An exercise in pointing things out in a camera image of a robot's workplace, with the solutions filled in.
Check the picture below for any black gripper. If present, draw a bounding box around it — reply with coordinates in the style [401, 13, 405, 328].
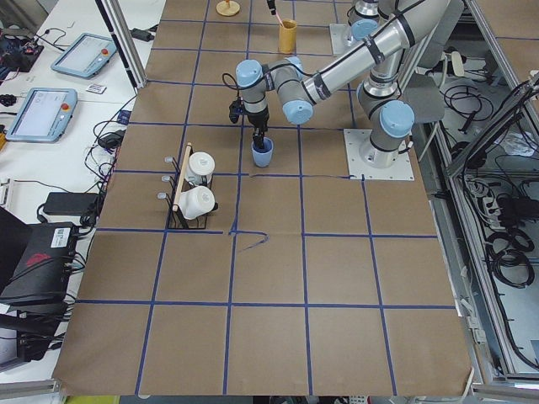
[246, 0, 276, 152]

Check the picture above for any pink chopstick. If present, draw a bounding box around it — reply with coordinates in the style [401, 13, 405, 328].
[275, 10, 284, 27]

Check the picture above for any light blue plastic cup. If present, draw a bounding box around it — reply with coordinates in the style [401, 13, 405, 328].
[251, 137, 274, 167]

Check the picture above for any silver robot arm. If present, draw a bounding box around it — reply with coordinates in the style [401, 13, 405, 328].
[267, 1, 379, 56]
[229, 1, 449, 167]

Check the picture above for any yellow cylindrical chopstick holder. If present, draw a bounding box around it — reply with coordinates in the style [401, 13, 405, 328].
[278, 19, 297, 54]

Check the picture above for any wooden mug tree stand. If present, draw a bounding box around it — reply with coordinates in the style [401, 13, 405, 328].
[216, 0, 241, 17]

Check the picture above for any white mug upper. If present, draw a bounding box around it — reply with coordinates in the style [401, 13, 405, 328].
[185, 151, 216, 186]

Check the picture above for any white mug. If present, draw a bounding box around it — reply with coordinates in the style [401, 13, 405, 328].
[185, 151, 216, 186]
[179, 186, 216, 220]

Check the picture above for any black power adapter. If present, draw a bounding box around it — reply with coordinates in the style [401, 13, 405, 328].
[131, 28, 154, 42]

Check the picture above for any white mug lower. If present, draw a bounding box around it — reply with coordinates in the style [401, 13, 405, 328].
[179, 186, 216, 220]

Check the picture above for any grey office chair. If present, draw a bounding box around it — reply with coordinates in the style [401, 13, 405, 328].
[403, 24, 464, 125]

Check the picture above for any teach pendant far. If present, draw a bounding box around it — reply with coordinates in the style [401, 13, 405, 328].
[51, 33, 117, 78]

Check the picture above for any teach pendant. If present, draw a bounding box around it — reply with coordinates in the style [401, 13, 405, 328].
[6, 88, 77, 143]
[51, 33, 117, 78]

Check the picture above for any brown paper table cover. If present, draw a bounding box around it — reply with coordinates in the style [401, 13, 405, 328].
[54, 1, 471, 396]

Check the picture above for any teach pendant near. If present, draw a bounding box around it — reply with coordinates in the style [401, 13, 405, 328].
[6, 88, 77, 143]

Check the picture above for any large black power brick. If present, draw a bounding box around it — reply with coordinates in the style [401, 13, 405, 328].
[43, 192, 98, 215]

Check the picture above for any black computer box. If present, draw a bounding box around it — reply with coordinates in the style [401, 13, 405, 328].
[1, 209, 78, 306]

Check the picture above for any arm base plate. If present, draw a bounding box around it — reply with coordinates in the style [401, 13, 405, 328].
[344, 129, 414, 181]
[329, 19, 379, 56]

